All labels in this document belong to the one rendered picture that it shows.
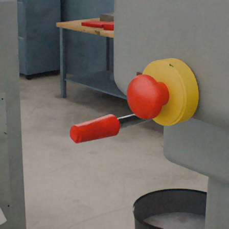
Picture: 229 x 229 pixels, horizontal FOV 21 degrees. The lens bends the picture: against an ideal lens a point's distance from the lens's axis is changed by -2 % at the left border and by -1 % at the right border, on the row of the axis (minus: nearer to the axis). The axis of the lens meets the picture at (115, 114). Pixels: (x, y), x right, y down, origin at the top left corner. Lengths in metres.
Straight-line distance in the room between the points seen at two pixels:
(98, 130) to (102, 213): 3.71
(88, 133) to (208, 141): 0.14
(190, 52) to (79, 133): 0.15
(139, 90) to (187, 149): 0.19
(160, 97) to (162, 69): 0.03
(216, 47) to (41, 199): 4.09
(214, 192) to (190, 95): 0.23
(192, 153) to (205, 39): 0.20
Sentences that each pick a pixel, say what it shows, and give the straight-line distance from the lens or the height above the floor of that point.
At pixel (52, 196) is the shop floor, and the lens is 4.62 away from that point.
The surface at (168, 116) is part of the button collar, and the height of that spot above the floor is 1.74.
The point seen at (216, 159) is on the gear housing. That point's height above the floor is 1.66.
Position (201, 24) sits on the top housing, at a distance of 0.54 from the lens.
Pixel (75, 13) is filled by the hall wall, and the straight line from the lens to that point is 8.15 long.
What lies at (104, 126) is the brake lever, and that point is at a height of 1.71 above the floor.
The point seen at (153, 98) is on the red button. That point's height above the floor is 1.76.
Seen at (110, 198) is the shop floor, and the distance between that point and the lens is 4.57.
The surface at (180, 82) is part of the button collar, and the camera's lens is 0.54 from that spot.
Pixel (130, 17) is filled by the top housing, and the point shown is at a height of 1.82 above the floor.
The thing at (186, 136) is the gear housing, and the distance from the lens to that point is 0.71.
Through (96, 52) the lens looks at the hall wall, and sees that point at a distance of 7.89.
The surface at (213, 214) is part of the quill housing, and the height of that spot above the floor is 1.57.
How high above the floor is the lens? 1.90
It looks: 17 degrees down
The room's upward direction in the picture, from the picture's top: straight up
